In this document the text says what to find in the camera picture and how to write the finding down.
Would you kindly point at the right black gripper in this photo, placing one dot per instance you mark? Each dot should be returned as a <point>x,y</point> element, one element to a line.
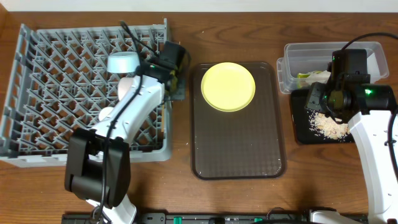
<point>314,101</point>

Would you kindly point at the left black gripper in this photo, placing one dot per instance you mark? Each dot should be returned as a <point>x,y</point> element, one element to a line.
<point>175,86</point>

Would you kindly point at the white tissue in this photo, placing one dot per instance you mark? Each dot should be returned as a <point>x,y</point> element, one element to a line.
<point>318,76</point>

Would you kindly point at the light blue bowl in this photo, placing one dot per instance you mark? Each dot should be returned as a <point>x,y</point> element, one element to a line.
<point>123,62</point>

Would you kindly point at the pink bowl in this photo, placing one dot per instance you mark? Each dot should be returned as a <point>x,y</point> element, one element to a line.
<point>124,86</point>

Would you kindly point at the yellow round plate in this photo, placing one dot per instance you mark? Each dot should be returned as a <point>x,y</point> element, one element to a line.
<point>228,86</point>

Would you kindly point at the pale green plastic cup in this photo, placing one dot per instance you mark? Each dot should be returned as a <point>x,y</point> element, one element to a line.
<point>104,112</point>

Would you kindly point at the green orange snack wrapper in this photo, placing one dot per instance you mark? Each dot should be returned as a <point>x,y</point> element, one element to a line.
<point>301,80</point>

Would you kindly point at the wooden chopstick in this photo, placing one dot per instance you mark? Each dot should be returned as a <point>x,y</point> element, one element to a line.
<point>163,118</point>

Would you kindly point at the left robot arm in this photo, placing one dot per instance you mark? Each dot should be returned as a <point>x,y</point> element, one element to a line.
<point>98,161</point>

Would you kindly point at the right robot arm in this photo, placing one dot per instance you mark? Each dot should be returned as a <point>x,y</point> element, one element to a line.
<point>370,112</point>

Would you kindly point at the grey plastic dishwasher rack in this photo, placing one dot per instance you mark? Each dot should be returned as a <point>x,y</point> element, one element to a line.
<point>59,83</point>

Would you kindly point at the clear plastic bin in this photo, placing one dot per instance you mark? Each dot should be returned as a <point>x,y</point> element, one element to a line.
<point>315,56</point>

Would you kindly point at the food scraps pile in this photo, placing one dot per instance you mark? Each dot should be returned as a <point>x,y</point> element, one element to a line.
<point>326,128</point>

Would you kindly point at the black rectangular tray bin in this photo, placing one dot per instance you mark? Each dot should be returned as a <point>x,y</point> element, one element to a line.
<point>305,131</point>

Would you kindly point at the dark brown serving tray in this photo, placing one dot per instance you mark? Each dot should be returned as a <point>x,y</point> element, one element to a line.
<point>245,144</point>

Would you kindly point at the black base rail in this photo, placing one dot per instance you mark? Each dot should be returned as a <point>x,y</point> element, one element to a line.
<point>175,218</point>

